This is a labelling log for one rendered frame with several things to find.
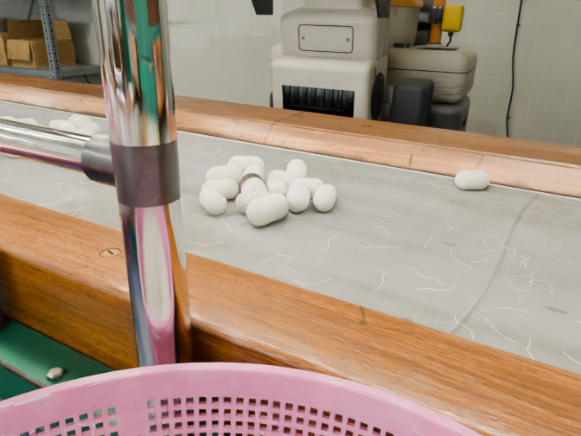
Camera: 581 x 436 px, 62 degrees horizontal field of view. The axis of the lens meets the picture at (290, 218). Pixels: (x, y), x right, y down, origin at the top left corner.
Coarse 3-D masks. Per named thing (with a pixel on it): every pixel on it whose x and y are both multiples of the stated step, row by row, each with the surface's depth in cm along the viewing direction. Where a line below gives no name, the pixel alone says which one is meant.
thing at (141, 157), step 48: (96, 0) 15; (144, 0) 15; (144, 48) 15; (144, 96) 16; (0, 144) 20; (48, 144) 19; (96, 144) 18; (144, 144) 16; (144, 192) 17; (144, 240) 18; (144, 288) 18; (0, 336) 28; (144, 336) 19; (0, 384) 28; (48, 384) 25
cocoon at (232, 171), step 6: (216, 168) 44; (222, 168) 45; (228, 168) 45; (234, 168) 45; (210, 174) 44; (216, 174) 44; (222, 174) 44; (228, 174) 44; (234, 174) 45; (240, 174) 45; (234, 180) 45
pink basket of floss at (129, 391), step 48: (96, 384) 17; (144, 384) 18; (192, 384) 18; (240, 384) 18; (288, 384) 18; (336, 384) 17; (0, 432) 16; (48, 432) 17; (96, 432) 17; (144, 432) 18; (192, 432) 18; (240, 432) 18; (288, 432) 18; (336, 432) 18; (384, 432) 17; (432, 432) 16
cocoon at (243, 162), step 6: (240, 156) 48; (246, 156) 48; (252, 156) 48; (228, 162) 48; (234, 162) 47; (240, 162) 47; (246, 162) 47; (252, 162) 47; (258, 162) 47; (240, 168) 47
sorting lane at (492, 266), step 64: (0, 192) 43; (64, 192) 43; (192, 192) 44; (384, 192) 45; (448, 192) 46; (512, 192) 46; (256, 256) 33; (320, 256) 33; (384, 256) 33; (448, 256) 33; (512, 256) 34; (576, 256) 34; (448, 320) 26; (512, 320) 27; (576, 320) 27
